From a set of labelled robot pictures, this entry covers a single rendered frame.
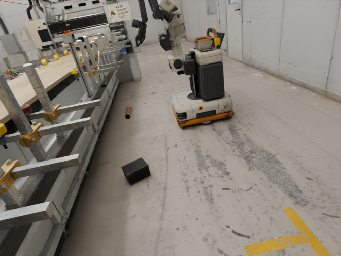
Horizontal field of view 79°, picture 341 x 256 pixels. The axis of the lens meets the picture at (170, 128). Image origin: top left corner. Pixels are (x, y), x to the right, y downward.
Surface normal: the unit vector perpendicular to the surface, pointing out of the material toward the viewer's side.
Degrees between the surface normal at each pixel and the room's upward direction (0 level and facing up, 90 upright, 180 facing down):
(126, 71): 90
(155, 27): 90
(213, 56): 90
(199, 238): 0
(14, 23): 90
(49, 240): 0
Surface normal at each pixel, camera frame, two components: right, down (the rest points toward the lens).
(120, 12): 0.12, 0.45
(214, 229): -0.17, -0.87
